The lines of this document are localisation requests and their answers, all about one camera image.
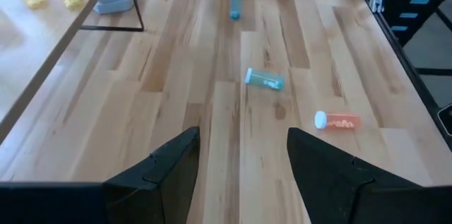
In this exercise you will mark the blue medicine bottle white cap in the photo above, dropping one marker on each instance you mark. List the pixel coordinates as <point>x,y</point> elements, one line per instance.
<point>236,3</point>

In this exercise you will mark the black box blue labels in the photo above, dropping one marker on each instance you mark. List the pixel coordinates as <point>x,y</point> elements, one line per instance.
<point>402,22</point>

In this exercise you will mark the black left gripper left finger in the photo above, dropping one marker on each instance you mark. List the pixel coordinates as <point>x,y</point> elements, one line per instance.
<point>166,188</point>

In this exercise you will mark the teal medicine bottle white cap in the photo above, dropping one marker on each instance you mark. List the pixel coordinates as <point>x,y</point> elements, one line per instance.
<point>265,79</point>

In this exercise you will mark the wooden shelf black metal frame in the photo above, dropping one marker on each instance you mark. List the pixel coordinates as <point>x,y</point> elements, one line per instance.
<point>35,58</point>

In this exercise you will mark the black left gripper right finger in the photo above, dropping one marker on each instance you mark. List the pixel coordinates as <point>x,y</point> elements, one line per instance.
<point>339,188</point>

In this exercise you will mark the red medicine bottle white cap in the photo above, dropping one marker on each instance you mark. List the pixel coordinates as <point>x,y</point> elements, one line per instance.
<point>339,121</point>

